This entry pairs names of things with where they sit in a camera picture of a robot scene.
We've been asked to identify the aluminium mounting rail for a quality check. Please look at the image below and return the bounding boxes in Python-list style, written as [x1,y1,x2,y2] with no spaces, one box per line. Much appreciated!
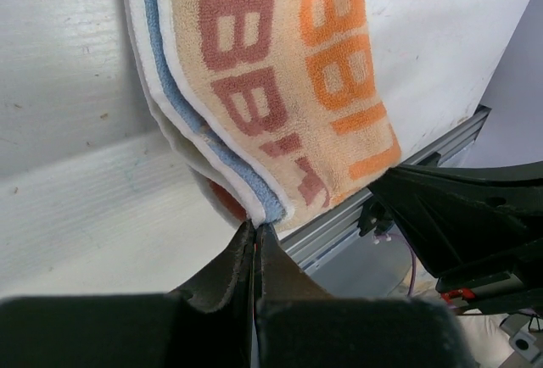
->
[280,105,490,270]

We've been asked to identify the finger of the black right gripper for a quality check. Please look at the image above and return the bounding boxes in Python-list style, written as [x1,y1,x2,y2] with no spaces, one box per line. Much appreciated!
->
[369,162,542,277]

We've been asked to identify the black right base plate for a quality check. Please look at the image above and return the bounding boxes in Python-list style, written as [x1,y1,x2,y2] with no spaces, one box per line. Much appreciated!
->
[357,200,395,237]

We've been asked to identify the orange blue printed towel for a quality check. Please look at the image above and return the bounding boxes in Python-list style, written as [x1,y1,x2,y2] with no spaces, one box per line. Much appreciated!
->
[125,0,401,231]

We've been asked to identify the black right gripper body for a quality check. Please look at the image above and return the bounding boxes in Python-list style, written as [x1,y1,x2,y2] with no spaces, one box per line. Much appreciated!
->
[436,240,542,315]

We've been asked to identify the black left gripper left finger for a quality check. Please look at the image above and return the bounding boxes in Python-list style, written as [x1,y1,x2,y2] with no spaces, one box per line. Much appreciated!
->
[167,221,255,367]

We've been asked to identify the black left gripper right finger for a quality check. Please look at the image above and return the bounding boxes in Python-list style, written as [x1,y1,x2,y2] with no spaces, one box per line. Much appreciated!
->
[254,225,333,367]

